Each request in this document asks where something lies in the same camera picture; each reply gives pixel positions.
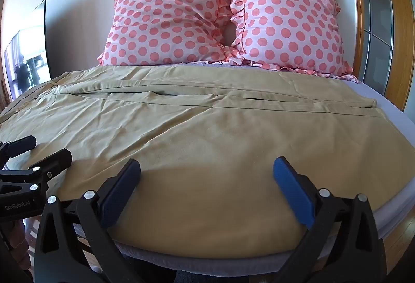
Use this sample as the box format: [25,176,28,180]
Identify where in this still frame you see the bed with lavender sheet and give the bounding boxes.
[0,61,415,274]

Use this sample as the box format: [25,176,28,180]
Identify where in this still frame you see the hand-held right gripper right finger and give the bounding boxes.
[273,156,388,283]

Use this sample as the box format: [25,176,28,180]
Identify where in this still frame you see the wooden framed glass door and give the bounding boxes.
[293,0,415,113]

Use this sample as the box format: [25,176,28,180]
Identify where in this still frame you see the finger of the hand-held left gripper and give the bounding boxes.
[0,135,37,167]
[0,148,73,197]

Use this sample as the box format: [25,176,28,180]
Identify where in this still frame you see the wall mirror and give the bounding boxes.
[4,0,52,100]

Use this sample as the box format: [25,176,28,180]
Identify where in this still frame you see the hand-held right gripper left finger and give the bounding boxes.
[34,159,142,283]

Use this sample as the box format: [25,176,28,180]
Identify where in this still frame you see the person's left hand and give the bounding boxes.
[4,221,33,275]

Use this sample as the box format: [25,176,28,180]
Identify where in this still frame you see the pink polka-dot pillow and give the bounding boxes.
[211,0,359,82]
[97,0,239,67]

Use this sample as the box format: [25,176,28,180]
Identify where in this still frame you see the tan bed cover sheet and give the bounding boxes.
[0,65,408,259]

